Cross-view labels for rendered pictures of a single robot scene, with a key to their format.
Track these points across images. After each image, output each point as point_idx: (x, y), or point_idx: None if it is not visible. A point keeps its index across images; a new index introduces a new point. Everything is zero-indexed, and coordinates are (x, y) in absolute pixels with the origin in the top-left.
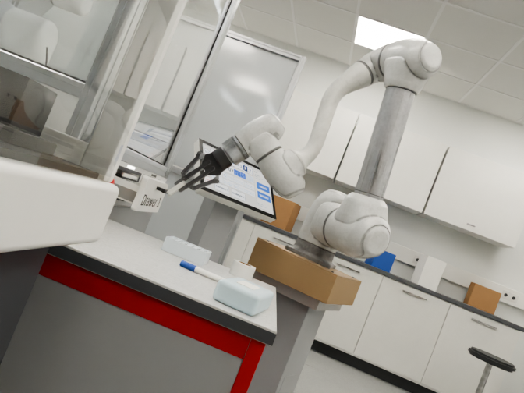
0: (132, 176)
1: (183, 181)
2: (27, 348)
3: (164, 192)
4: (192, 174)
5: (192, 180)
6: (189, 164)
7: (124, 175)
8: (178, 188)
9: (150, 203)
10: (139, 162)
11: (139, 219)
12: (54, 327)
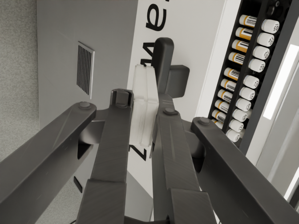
0: (245, 96)
1: (154, 100)
2: None
3: (152, 55)
4: (163, 144)
5: (127, 124)
6: (249, 164)
7: (266, 22)
8: (135, 83)
9: (147, 50)
10: (282, 141)
11: (134, 212)
12: None
